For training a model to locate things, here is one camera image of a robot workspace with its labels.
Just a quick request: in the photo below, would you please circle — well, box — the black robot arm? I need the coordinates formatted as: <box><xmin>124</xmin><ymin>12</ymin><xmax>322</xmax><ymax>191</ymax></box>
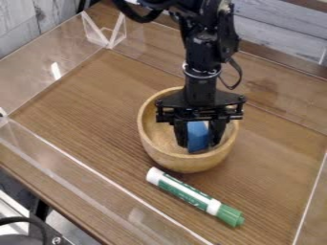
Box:
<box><xmin>112</xmin><ymin>0</ymin><xmax>247</xmax><ymax>147</ymax></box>

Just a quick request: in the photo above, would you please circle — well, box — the brown wooden bowl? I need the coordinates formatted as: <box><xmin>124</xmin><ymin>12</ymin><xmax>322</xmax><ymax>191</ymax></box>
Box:
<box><xmin>136</xmin><ymin>86</ymin><xmax>240</xmax><ymax>173</ymax></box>

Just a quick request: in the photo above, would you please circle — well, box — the black metal bracket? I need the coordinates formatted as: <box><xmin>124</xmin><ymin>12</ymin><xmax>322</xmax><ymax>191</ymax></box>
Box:
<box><xmin>28</xmin><ymin>216</ymin><xmax>75</xmax><ymax>245</ymax></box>

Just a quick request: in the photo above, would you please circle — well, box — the blue rectangular block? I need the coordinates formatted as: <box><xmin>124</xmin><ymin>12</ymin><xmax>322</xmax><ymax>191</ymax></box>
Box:
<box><xmin>188</xmin><ymin>122</ymin><xmax>208</xmax><ymax>153</ymax></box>

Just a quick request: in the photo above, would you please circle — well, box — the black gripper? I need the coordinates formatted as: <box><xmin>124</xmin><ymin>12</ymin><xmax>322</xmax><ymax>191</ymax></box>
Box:
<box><xmin>155</xmin><ymin>72</ymin><xmax>247</xmax><ymax>147</ymax></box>

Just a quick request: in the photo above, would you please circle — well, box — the black cable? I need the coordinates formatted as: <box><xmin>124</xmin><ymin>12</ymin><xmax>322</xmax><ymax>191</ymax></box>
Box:
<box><xmin>0</xmin><ymin>215</ymin><xmax>47</xmax><ymax>245</ymax></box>

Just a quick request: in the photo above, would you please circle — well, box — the green and white marker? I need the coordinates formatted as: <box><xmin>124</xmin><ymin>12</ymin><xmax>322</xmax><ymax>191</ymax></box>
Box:
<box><xmin>146</xmin><ymin>167</ymin><xmax>246</xmax><ymax>228</ymax></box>

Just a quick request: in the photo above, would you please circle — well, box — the clear acrylic tray wall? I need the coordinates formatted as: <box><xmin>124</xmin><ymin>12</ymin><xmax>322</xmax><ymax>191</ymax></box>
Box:
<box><xmin>0</xmin><ymin>4</ymin><xmax>327</xmax><ymax>245</ymax></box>

